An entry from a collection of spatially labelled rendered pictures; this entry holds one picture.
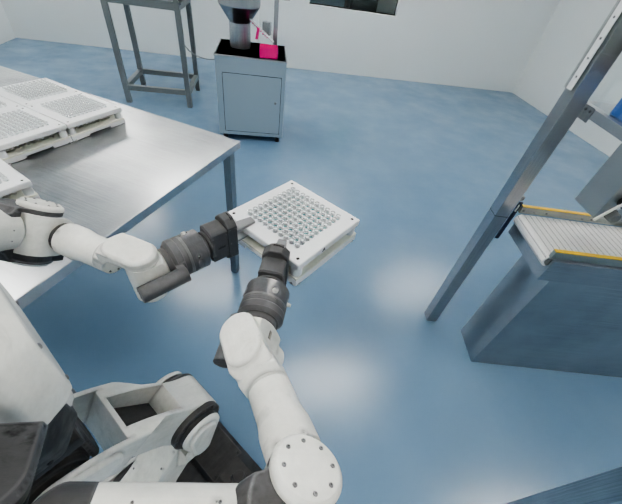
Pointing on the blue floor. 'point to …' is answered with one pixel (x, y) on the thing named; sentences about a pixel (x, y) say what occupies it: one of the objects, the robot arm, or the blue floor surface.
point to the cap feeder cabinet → (250, 90)
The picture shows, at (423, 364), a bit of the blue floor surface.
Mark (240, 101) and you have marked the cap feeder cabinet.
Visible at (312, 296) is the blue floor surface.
